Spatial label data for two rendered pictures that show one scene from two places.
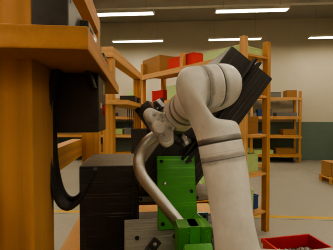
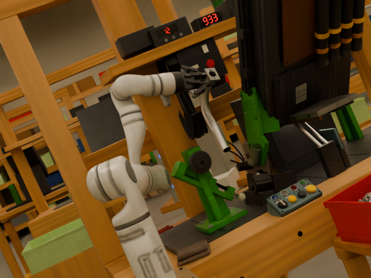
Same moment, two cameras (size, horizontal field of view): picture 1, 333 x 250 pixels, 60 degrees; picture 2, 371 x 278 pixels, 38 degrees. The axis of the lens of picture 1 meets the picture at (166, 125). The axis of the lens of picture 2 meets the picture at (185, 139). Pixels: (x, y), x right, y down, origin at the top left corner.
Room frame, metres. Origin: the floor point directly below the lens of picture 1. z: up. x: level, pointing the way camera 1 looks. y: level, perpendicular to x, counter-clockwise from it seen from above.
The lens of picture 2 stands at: (0.26, -1.83, 1.34)
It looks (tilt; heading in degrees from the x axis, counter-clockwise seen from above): 4 degrees down; 79
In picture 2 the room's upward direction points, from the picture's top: 24 degrees counter-clockwise
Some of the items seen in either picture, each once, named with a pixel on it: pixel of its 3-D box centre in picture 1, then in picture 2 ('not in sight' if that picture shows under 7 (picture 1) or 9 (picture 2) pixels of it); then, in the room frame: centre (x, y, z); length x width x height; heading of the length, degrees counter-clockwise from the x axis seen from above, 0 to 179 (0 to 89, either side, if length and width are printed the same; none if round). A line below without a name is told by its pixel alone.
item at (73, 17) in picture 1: (60, 22); (137, 42); (0.63, 0.23, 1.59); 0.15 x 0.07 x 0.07; 6
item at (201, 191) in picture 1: (179, 193); (307, 112); (1.03, -0.05, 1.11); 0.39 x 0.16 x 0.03; 96
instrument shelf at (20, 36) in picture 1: (70, 75); (207, 36); (0.91, 0.30, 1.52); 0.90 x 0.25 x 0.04; 6
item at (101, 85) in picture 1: (81, 104); (197, 65); (0.81, 0.24, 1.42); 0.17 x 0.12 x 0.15; 6
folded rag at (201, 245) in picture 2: not in sight; (192, 252); (0.44, -0.28, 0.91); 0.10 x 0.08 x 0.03; 165
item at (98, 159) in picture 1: (113, 205); (286, 125); (1.04, 0.19, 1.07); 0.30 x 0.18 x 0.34; 6
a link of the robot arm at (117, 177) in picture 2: not in sight; (121, 193); (0.31, -0.52, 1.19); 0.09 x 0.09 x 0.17; 70
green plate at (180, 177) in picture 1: (175, 189); (259, 115); (0.88, -0.03, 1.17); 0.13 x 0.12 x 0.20; 6
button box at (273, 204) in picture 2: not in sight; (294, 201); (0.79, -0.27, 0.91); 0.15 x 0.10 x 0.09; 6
